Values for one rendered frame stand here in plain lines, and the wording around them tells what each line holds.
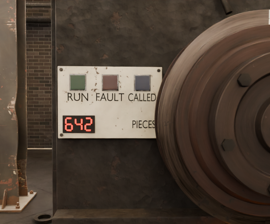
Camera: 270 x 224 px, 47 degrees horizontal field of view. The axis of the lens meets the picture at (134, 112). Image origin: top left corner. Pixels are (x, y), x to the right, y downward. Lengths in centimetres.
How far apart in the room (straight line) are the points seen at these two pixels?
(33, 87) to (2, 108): 364
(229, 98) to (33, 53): 659
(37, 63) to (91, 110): 626
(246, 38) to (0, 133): 300
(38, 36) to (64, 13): 626
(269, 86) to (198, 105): 13
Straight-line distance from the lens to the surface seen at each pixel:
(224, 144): 59
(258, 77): 61
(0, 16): 349
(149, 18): 82
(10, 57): 339
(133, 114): 78
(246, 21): 71
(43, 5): 668
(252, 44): 66
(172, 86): 65
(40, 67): 699
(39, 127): 700
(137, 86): 77
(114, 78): 77
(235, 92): 59
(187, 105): 64
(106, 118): 78
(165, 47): 81
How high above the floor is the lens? 117
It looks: 3 degrees down
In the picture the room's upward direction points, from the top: straight up
